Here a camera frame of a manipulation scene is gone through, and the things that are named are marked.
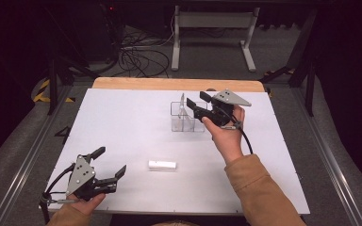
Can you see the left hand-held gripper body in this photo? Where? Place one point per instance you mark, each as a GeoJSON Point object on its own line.
{"type": "Point", "coordinates": [81, 177]}

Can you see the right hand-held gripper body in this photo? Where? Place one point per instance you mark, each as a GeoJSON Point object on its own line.
{"type": "Point", "coordinates": [224, 108]}

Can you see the thin white pen with clip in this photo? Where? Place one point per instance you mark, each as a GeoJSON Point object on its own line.
{"type": "Point", "coordinates": [181, 105]}

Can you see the clear plastic divided organizer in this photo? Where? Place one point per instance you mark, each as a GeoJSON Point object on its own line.
{"type": "Point", "coordinates": [185, 125]}

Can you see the person's left hand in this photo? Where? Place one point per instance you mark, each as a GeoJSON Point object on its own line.
{"type": "Point", "coordinates": [88, 205]}

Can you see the person's right hand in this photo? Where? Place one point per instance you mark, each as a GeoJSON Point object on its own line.
{"type": "Point", "coordinates": [227, 141]}

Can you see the wooden table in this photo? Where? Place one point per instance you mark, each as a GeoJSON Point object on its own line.
{"type": "Point", "coordinates": [169, 84]}

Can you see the white board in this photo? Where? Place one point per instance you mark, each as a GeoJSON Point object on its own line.
{"type": "Point", "coordinates": [122, 125]}

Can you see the black tape floor mark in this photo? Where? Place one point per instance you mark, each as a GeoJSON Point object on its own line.
{"type": "Point", "coordinates": [63, 133]}

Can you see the white rectangular eraser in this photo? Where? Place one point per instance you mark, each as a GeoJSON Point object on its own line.
{"type": "Point", "coordinates": [162, 165]}

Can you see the white metal stand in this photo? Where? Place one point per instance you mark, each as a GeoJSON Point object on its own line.
{"type": "Point", "coordinates": [213, 20]}

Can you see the black metal stand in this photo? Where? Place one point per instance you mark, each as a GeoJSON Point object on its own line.
{"type": "Point", "coordinates": [53, 84]}
{"type": "Point", "coordinates": [309, 81]}

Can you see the yellow black hazard tape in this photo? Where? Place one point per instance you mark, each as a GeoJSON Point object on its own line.
{"type": "Point", "coordinates": [41, 92]}

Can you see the black equipment rack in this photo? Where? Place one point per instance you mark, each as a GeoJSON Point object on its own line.
{"type": "Point", "coordinates": [103, 28]}

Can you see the aluminium floor rail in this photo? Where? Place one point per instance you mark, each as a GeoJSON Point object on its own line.
{"type": "Point", "coordinates": [28, 157]}
{"type": "Point", "coordinates": [326, 163]}

